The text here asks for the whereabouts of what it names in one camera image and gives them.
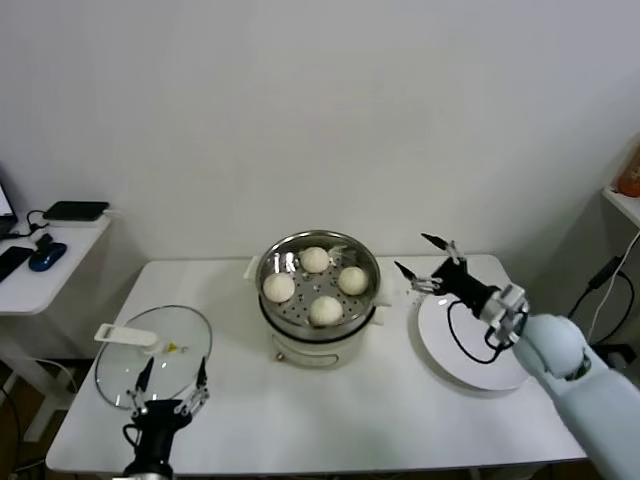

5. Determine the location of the white round plate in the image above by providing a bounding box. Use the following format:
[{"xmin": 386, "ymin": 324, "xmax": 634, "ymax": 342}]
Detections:
[{"xmin": 409, "ymin": 292, "xmax": 531, "ymax": 392}]

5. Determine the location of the black flat box device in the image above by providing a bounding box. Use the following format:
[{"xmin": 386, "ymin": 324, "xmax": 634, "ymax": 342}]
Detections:
[{"xmin": 42, "ymin": 201, "xmax": 111, "ymax": 222}]

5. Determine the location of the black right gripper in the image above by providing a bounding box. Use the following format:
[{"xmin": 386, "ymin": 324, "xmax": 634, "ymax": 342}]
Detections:
[{"xmin": 393, "ymin": 232, "xmax": 501, "ymax": 316}]

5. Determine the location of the glass lid with white handle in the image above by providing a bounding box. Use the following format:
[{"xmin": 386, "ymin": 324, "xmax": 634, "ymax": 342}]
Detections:
[{"xmin": 93, "ymin": 304, "xmax": 214, "ymax": 412}]

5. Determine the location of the perforated steel steamer basket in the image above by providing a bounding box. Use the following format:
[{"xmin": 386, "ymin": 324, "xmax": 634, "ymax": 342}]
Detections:
[{"xmin": 243, "ymin": 229, "xmax": 397, "ymax": 332}]

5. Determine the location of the white hanging cable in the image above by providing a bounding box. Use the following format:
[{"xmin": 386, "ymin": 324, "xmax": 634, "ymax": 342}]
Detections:
[{"xmin": 589, "ymin": 254, "xmax": 636, "ymax": 351}]

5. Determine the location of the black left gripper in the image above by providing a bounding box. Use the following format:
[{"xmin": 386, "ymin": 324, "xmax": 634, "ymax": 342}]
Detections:
[{"xmin": 122, "ymin": 356, "xmax": 211, "ymax": 474}]

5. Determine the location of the orange plastic bag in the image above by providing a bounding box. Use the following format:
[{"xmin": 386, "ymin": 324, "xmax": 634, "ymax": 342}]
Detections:
[{"xmin": 615, "ymin": 147, "xmax": 640, "ymax": 197}]

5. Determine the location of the black laptop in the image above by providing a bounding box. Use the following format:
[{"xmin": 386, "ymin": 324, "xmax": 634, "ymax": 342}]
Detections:
[{"xmin": 0, "ymin": 164, "xmax": 20, "ymax": 236}]

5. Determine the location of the white electric cooker base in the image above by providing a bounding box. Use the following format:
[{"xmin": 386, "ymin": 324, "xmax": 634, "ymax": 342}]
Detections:
[{"xmin": 259, "ymin": 294, "xmax": 389, "ymax": 370}]

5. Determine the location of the white shelf board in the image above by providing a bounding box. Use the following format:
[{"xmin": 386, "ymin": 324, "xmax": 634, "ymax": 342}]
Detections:
[{"xmin": 601, "ymin": 185, "xmax": 640, "ymax": 231}]

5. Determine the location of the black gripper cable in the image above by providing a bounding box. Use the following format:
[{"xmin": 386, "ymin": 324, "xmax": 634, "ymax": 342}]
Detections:
[
  {"xmin": 446, "ymin": 298, "xmax": 531, "ymax": 365},
  {"xmin": 122, "ymin": 423, "xmax": 144, "ymax": 451}
]

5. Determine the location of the black power cable with adapter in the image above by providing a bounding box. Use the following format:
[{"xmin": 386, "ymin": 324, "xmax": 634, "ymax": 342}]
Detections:
[{"xmin": 567, "ymin": 255, "xmax": 636, "ymax": 346}]

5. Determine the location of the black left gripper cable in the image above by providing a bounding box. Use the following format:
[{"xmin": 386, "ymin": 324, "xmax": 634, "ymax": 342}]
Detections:
[{"xmin": 122, "ymin": 423, "xmax": 144, "ymax": 451}]

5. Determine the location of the black desk cable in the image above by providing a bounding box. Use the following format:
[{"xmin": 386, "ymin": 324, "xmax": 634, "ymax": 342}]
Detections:
[{"xmin": 24, "ymin": 209, "xmax": 51, "ymax": 236}]

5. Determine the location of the white floor cable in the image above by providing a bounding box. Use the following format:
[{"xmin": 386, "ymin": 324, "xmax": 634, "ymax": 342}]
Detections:
[{"xmin": 0, "ymin": 352, "xmax": 81, "ymax": 396}]

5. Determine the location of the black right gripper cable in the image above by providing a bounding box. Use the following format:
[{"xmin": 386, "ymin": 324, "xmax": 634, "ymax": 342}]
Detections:
[{"xmin": 446, "ymin": 298, "xmax": 531, "ymax": 365}]

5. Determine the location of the blue computer mouse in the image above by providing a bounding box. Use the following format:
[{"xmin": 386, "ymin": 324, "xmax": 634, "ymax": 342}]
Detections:
[{"xmin": 27, "ymin": 242, "xmax": 68, "ymax": 273}]

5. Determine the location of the white steamed baozi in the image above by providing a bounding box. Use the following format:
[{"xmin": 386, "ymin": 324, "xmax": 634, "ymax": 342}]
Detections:
[
  {"xmin": 299, "ymin": 246, "xmax": 331, "ymax": 275},
  {"xmin": 308, "ymin": 294, "xmax": 345, "ymax": 327},
  {"xmin": 337, "ymin": 265, "xmax": 370, "ymax": 296},
  {"xmin": 262, "ymin": 273, "xmax": 296, "ymax": 305}
]

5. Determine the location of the black smartphone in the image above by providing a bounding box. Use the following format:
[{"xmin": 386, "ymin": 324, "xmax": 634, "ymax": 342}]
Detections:
[{"xmin": 0, "ymin": 245, "xmax": 32, "ymax": 281}]

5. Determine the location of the white side desk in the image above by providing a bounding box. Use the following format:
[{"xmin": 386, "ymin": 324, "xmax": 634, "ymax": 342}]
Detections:
[{"xmin": 0, "ymin": 212, "xmax": 114, "ymax": 444}]

